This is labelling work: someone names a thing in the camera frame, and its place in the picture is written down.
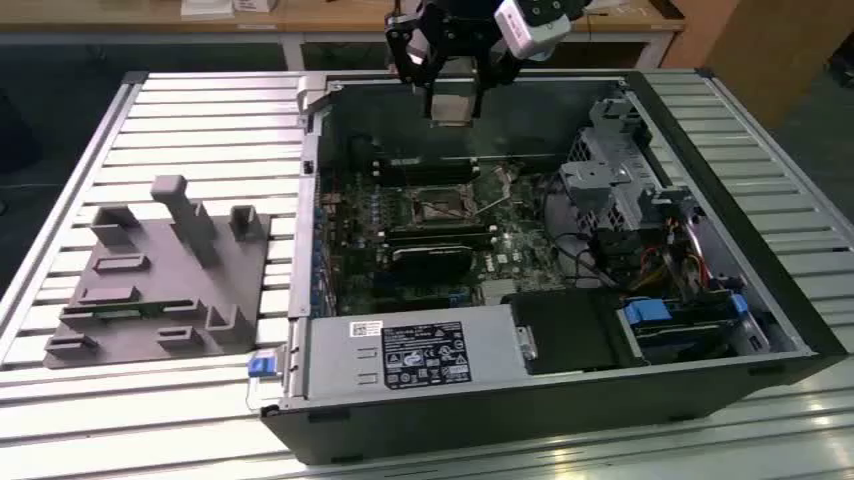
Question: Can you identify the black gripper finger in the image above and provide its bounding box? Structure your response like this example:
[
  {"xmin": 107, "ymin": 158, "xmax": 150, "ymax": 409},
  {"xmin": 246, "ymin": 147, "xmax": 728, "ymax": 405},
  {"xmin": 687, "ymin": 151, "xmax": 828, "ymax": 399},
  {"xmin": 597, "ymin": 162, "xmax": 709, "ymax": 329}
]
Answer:
[
  {"xmin": 385, "ymin": 14, "xmax": 442, "ymax": 120},
  {"xmin": 470, "ymin": 34, "xmax": 526, "ymax": 119}
]

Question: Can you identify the silver CPU plate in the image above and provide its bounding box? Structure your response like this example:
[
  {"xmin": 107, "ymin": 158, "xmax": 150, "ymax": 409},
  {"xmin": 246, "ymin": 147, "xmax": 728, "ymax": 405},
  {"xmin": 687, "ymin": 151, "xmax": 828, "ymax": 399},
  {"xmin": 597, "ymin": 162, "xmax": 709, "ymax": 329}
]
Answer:
[{"xmin": 430, "ymin": 89, "xmax": 477, "ymax": 127}]

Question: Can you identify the metal socket cover frame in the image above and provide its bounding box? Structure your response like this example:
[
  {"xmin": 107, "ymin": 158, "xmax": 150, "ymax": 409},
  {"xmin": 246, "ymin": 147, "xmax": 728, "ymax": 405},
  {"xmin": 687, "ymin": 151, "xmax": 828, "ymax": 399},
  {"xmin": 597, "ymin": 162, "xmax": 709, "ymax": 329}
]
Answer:
[{"xmin": 474, "ymin": 165, "xmax": 521, "ymax": 217}]

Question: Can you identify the CPU socket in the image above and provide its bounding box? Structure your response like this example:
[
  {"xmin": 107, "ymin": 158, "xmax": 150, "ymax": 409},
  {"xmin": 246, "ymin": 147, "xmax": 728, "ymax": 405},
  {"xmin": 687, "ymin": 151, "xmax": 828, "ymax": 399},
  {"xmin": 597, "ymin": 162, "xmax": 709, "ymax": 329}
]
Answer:
[{"xmin": 410, "ymin": 185, "xmax": 482, "ymax": 226}]

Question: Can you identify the black drive bay cover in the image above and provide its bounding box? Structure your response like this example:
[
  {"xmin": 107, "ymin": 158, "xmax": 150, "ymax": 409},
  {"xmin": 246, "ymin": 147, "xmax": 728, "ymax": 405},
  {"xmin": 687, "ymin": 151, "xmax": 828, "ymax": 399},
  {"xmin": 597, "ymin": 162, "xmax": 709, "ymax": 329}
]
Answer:
[{"xmin": 500, "ymin": 289, "xmax": 644, "ymax": 376}]

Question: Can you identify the silver drive cage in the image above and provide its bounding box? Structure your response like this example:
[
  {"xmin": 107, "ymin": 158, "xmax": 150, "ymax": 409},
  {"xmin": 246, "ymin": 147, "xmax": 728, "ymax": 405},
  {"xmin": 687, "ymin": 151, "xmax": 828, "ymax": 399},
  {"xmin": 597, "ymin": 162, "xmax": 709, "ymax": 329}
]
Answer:
[{"xmin": 557, "ymin": 97, "xmax": 669, "ymax": 231}]

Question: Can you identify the green motherboard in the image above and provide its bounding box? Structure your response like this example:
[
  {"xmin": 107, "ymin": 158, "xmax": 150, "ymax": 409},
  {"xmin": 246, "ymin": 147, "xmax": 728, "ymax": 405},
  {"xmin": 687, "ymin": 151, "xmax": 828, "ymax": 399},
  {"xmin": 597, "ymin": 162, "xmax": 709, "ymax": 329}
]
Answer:
[{"xmin": 313, "ymin": 149, "xmax": 602, "ymax": 319}]

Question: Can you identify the brown cabinet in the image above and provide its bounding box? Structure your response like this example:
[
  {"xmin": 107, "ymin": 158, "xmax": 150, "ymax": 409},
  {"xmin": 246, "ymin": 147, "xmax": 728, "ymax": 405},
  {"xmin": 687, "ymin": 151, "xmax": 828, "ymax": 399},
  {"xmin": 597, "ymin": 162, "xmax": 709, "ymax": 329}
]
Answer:
[{"xmin": 667, "ymin": 0, "xmax": 854, "ymax": 131}]

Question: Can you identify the wooden desk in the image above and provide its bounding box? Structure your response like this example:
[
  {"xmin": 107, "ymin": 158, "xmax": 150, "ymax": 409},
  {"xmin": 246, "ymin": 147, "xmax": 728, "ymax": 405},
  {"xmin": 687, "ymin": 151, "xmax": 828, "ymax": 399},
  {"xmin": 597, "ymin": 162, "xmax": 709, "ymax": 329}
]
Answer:
[{"xmin": 0, "ymin": 0, "xmax": 689, "ymax": 71}]

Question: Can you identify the silver chipset heatsink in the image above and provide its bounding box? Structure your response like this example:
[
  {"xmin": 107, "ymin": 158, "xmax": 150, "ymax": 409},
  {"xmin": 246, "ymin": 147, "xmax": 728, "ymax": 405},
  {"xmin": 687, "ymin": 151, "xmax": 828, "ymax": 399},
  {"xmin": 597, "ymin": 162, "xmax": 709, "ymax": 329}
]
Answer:
[{"xmin": 481, "ymin": 279, "xmax": 517, "ymax": 304}]

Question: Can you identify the hard disk in blue carrier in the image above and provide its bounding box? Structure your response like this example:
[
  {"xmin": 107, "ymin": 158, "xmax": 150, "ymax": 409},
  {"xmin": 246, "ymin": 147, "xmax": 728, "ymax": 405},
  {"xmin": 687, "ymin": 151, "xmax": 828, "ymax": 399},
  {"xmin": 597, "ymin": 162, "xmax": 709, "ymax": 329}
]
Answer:
[{"xmin": 620, "ymin": 292, "xmax": 749, "ymax": 359}]

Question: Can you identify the grey parts rack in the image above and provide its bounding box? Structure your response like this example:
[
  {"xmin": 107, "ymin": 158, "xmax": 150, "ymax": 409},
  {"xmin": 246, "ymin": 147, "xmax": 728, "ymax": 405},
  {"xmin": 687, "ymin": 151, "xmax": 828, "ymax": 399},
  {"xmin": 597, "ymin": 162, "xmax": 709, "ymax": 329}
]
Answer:
[{"xmin": 41, "ymin": 174, "xmax": 276, "ymax": 371}]

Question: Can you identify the silver power supply unit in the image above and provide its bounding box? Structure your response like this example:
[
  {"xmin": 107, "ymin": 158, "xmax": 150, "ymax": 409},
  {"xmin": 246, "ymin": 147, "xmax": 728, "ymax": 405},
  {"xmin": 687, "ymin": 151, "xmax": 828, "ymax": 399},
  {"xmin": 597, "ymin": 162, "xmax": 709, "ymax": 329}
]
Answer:
[{"xmin": 304, "ymin": 305, "xmax": 536, "ymax": 401}]

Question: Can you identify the small blue plastic clip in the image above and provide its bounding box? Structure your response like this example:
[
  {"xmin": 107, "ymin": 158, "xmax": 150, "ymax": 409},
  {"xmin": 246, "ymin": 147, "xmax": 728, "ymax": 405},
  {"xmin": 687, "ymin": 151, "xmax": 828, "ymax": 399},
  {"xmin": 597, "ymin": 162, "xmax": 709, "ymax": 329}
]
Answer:
[{"xmin": 246, "ymin": 349, "xmax": 284, "ymax": 385}]

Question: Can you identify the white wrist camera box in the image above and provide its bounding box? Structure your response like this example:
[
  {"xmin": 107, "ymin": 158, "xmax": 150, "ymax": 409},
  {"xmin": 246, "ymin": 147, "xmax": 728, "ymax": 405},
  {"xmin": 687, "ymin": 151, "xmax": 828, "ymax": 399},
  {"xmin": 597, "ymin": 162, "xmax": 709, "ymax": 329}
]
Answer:
[{"xmin": 492, "ymin": 0, "xmax": 584, "ymax": 62}]

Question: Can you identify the red yellow wire bundle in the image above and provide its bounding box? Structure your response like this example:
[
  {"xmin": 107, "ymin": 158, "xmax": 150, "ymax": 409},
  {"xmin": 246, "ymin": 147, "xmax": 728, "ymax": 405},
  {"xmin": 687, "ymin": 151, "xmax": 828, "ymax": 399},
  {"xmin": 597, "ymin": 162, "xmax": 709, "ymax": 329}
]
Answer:
[{"xmin": 626, "ymin": 219, "xmax": 713, "ymax": 296}]

